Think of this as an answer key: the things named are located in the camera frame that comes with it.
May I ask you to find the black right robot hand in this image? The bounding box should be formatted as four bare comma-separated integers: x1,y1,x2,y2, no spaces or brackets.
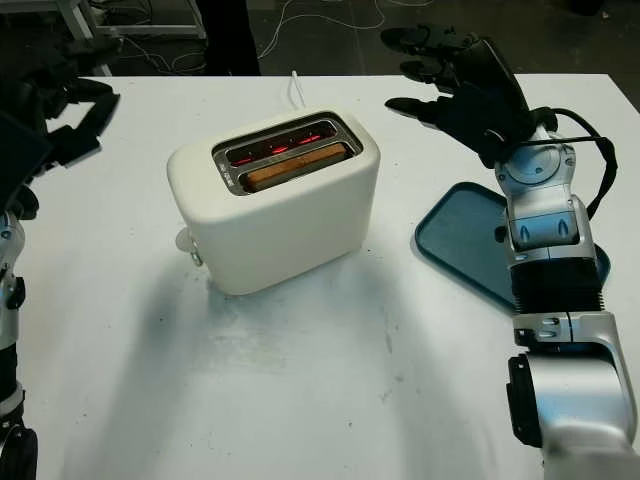
380,25,536,170

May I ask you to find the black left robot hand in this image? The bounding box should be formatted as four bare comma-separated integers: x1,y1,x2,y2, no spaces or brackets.
0,39,124,167

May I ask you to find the brown toast slice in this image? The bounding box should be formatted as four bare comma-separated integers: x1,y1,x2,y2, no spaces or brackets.
246,142,347,194

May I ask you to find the white toaster lever knob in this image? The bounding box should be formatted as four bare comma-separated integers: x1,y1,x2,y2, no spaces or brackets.
174,227,199,252

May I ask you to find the person in dark trousers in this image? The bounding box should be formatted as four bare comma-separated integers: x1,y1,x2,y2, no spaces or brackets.
202,0,262,77

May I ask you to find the white two-slot toaster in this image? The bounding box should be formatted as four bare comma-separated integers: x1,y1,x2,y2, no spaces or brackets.
166,108,381,297

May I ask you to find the blue plastic tray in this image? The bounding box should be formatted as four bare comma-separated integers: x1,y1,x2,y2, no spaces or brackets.
414,182,614,314

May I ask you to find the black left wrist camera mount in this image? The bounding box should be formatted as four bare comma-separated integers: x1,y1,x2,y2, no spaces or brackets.
0,109,55,211

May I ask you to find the white metal frame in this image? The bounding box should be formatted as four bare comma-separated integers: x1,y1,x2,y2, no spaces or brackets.
54,0,207,76

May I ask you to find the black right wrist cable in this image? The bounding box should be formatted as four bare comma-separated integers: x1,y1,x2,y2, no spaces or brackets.
529,107,620,221

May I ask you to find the white toaster power cord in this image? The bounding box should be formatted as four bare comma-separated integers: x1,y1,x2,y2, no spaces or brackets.
287,71,307,111

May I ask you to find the white floor cable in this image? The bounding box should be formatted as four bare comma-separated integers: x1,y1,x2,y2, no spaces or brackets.
258,0,436,57

